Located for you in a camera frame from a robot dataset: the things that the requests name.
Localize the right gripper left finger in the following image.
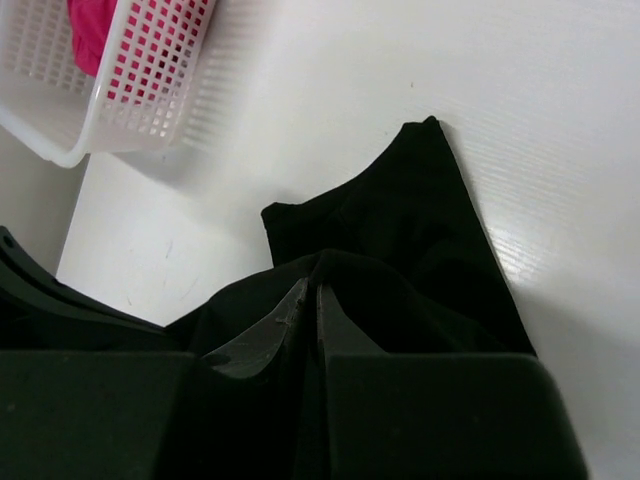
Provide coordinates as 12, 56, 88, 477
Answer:
1, 280, 307, 479

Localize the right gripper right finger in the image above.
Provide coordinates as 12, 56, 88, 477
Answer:
316, 286, 588, 479

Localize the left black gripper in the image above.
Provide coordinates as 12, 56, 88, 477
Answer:
1, 227, 175, 351

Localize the black t shirt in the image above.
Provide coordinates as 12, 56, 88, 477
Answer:
168, 117, 534, 355

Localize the white plastic basket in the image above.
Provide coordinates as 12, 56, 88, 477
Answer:
1, 1, 215, 168

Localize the magenta t shirt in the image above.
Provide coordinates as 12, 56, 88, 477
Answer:
67, 0, 117, 77

